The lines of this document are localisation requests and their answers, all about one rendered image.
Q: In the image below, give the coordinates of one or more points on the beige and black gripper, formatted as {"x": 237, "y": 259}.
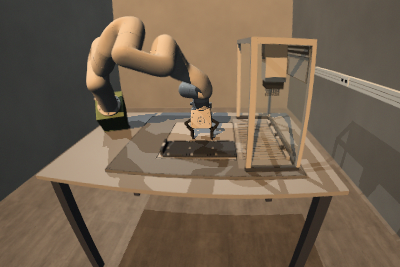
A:
{"x": 201, "y": 119}

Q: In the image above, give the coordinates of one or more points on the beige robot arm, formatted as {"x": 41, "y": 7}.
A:
{"x": 127, "y": 53}

